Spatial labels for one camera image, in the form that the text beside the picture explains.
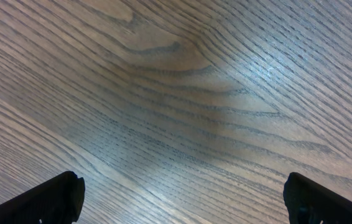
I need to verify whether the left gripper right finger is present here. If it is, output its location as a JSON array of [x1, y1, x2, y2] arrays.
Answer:
[[283, 172, 352, 224]]

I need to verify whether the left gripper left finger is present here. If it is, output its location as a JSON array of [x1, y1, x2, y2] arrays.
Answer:
[[0, 171, 85, 224]]

